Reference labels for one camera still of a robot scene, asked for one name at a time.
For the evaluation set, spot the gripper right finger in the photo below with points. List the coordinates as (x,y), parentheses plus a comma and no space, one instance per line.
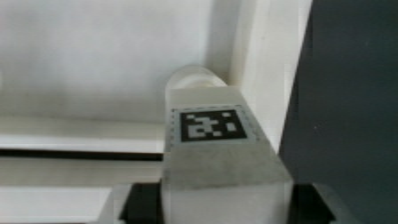
(316,206)

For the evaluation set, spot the white square table top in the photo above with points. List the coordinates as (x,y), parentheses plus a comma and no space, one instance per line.
(91,52)

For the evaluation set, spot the white U-shaped fence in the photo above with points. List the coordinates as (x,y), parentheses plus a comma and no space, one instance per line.
(53,189)

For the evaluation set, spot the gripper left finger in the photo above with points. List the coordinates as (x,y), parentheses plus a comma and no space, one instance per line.
(137,204)

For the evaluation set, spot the white table leg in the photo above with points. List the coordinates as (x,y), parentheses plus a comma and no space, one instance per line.
(226,183)

